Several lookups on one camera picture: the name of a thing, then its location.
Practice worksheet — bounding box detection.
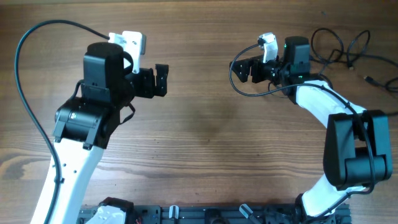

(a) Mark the thick black USB cable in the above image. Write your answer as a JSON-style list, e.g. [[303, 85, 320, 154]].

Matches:
[[309, 27, 398, 69]]

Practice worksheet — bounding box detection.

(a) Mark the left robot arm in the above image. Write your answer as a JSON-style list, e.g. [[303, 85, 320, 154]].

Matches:
[[31, 42, 169, 223]]

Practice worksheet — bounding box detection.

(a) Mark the left camera cable black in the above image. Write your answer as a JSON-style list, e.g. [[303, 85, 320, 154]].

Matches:
[[14, 19, 110, 224]]

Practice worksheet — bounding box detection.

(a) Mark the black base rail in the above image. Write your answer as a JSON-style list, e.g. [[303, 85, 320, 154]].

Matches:
[[77, 203, 352, 224]]

